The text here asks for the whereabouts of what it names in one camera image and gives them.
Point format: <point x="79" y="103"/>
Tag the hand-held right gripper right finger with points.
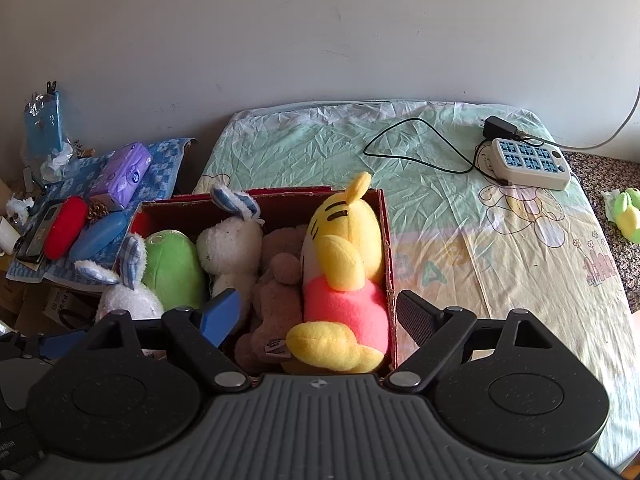
<point x="419" y="317"/>

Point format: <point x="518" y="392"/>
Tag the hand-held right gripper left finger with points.
<point x="220" y="316"/>

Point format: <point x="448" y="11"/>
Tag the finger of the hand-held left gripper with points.
<point x="55" y="345"/>

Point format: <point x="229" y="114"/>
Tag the mauve plush bear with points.
<point x="272" y="300"/>

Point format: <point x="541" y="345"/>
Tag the white plush rabbit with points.
<point x="127" y="305"/>
<point x="230" y="250"/>

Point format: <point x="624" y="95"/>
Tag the green plush toy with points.
<point x="172" y="265"/>

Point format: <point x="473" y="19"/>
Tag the yellow plush tiger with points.
<point x="340" y="240"/>

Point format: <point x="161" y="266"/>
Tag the red cardboard box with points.
<point x="285" y="202"/>

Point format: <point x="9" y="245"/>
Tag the black phone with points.
<point x="37" y="235"/>

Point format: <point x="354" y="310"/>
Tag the white cup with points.
<point x="7" y="237"/>

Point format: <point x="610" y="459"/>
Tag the red pouch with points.
<point x="65" y="227"/>

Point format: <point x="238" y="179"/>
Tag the blue oval case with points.
<point x="100" y="235"/>

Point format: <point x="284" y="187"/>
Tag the blue patterned cloth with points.
<point x="165" y="160"/>

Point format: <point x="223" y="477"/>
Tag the purple tissue pack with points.
<point x="122" y="172"/>

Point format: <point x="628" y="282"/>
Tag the white power strip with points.
<point x="530" y="165"/>

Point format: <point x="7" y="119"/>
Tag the black power adapter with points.
<point x="500" y="127"/>

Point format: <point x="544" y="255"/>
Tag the blue plastic bag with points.
<point x="45" y="125"/>

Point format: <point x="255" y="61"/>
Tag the brown floral cloth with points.
<point x="595" y="175"/>

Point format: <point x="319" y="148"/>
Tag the small green frog plush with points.
<point x="627" y="215"/>

